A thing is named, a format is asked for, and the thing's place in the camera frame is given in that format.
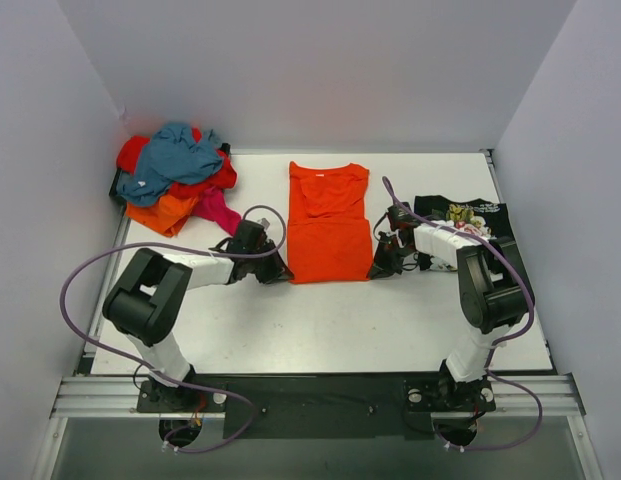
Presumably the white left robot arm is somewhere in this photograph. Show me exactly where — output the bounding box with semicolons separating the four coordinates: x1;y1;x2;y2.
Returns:
102;220;294;412

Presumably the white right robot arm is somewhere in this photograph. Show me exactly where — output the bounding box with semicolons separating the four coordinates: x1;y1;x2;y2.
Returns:
367;204;534;409

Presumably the pink t-shirt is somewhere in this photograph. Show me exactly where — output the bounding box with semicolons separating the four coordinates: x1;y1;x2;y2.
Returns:
191;187;242;236

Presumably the light orange t-shirt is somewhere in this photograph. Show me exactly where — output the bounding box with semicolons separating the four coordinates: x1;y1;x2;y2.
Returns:
125;194;199;238

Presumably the black floral t-shirt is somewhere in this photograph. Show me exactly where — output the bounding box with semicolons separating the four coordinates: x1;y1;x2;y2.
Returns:
413;193;521;274

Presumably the blue t-shirt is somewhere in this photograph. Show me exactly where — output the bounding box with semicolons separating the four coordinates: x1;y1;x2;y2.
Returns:
116;122;223;207

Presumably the red t-shirt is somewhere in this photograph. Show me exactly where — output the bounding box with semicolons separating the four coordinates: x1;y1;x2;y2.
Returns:
116;127;238;199

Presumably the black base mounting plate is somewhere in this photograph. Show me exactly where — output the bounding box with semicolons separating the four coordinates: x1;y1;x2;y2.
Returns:
137;372;496;441

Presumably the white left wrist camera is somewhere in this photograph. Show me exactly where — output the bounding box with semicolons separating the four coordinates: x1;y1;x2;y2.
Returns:
257;218;270;230

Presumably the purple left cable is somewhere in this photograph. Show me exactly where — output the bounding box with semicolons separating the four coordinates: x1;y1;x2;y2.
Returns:
58;203;289;455

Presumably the purple cable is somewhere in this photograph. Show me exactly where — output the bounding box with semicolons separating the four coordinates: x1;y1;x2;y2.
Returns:
58;203;289;455
381;175;544;454

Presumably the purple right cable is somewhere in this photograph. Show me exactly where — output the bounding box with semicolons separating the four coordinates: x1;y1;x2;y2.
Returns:
381;175;544;454

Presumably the aluminium front rail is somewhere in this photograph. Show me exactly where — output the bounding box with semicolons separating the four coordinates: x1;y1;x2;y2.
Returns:
50;375;586;419

